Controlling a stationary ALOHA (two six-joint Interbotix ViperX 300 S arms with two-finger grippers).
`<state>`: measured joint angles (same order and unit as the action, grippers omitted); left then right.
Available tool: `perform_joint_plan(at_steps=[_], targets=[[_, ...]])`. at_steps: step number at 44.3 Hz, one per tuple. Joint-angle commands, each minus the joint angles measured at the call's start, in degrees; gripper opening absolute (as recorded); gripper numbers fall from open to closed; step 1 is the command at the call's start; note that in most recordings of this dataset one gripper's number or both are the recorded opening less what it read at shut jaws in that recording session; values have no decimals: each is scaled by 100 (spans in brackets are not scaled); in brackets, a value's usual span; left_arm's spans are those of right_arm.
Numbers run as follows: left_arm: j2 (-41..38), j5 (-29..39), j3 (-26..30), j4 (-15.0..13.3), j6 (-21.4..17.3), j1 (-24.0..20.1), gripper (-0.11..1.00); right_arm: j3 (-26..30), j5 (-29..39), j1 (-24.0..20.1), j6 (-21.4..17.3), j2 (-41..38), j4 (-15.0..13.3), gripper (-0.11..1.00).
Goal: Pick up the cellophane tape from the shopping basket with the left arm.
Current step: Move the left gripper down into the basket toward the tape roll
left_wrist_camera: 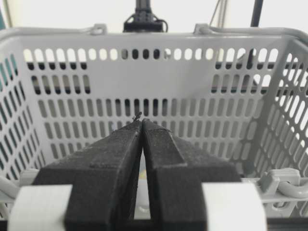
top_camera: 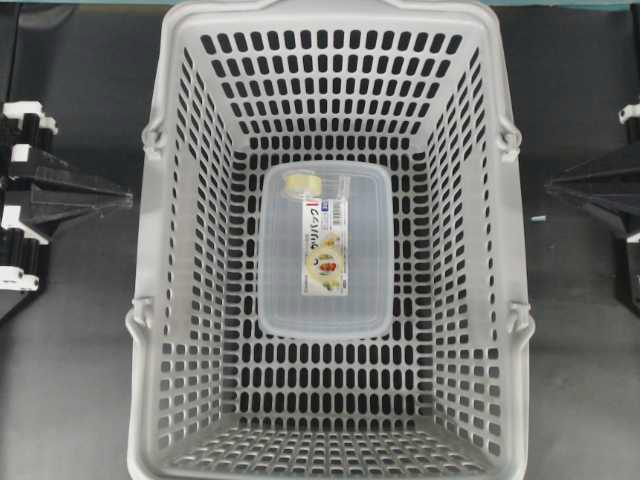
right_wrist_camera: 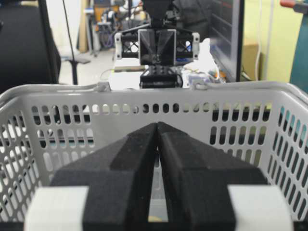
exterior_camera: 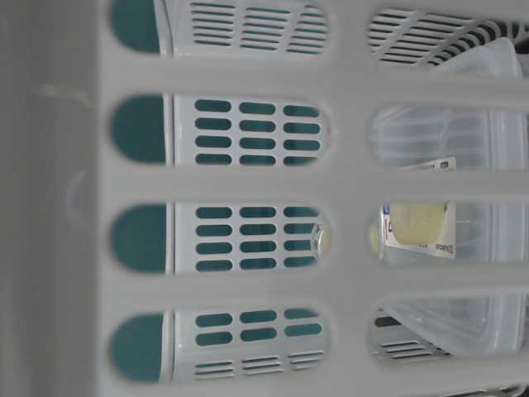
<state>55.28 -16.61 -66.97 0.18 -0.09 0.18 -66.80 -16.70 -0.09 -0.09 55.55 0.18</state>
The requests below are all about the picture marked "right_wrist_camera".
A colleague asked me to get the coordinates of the cardboard box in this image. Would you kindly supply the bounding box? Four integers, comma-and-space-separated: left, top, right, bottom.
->
242, 41, 258, 81

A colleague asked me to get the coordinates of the dark monitor screen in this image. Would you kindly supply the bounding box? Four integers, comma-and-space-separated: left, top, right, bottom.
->
209, 0, 244, 82

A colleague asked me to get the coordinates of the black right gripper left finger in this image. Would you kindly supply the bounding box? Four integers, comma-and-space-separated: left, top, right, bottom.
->
24, 123, 157, 231

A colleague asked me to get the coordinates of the grey plastic shopping basket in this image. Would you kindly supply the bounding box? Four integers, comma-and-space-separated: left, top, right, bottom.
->
0, 82, 308, 222

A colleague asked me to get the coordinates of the black camera under gripper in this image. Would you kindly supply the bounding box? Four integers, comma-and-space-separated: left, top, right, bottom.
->
139, 65, 183, 89

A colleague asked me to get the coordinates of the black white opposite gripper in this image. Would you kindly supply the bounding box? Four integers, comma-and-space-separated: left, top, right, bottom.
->
114, 26, 200, 66

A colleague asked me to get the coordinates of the black office chair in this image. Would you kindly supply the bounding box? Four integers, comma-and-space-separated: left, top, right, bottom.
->
0, 0, 90, 92

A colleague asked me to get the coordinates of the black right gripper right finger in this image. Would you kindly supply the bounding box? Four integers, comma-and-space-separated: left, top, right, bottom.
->
156, 121, 295, 231

